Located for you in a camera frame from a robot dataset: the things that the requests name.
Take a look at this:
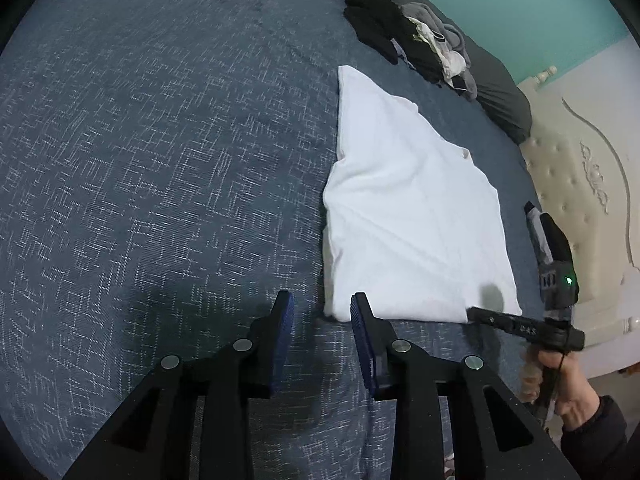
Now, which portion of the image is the white long sleeve shirt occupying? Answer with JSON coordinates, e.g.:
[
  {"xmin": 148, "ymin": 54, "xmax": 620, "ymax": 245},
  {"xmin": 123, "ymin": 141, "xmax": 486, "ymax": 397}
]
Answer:
[{"xmin": 323, "ymin": 65, "xmax": 522, "ymax": 323}]

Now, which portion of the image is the person right hand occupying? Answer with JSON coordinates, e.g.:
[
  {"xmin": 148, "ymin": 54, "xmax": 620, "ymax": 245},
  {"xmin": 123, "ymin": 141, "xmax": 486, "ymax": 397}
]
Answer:
[{"xmin": 518, "ymin": 346, "xmax": 600, "ymax": 431}]

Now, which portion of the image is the cream tufted headboard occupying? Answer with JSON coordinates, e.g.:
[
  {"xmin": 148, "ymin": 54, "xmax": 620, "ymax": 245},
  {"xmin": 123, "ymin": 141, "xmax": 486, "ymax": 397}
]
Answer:
[{"xmin": 520, "ymin": 37, "xmax": 639, "ymax": 377}]

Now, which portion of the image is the dark grey rolled duvet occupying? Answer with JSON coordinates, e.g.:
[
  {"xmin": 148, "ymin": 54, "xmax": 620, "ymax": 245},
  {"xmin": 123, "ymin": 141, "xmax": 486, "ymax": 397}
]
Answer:
[{"xmin": 269, "ymin": 0, "xmax": 534, "ymax": 146}]

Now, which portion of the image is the blue patterned bed cover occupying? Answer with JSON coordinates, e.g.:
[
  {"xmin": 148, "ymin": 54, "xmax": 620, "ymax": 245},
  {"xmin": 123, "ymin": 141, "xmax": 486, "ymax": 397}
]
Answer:
[{"xmin": 1, "ymin": 0, "xmax": 542, "ymax": 479}]

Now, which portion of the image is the white garment on pile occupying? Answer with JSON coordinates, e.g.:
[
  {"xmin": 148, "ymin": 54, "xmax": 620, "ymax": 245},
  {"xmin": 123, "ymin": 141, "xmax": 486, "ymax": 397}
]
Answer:
[{"xmin": 408, "ymin": 16, "xmax": 466, "ymax": 90}]

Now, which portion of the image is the grey garment on pile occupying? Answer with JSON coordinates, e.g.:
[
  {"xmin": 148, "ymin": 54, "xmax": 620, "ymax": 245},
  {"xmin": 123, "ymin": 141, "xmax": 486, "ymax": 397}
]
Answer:
[{"xmin": 400, "ymin": 2, "xmax": 477, "ymax": 101}]

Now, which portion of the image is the black garment on pile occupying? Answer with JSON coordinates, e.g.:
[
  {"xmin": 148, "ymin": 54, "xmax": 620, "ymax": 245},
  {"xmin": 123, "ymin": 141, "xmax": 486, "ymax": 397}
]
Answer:
[{"xmin": 343, "ymin": 0, "xmax": 444, "ymax": 84}]

